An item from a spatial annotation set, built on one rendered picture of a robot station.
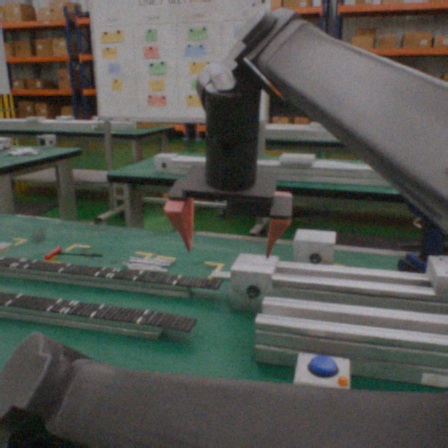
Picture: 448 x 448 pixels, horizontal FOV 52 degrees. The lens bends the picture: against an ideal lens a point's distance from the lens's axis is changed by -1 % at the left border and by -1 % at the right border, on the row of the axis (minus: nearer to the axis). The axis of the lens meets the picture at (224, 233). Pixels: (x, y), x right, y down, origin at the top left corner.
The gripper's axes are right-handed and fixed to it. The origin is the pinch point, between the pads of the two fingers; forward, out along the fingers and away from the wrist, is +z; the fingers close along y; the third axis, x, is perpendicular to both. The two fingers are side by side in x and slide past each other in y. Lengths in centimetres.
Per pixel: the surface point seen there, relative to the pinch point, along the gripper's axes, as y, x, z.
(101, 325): 27.2, -17.0, 33.8
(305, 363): -12.2, -3.9, 23.2
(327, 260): -19, -51, 36
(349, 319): -20.3, -17.3, 25.1
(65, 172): 155, -249, 118
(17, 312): 47, -19, 35
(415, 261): -40, -49, 33
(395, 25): -219, -1054, 111
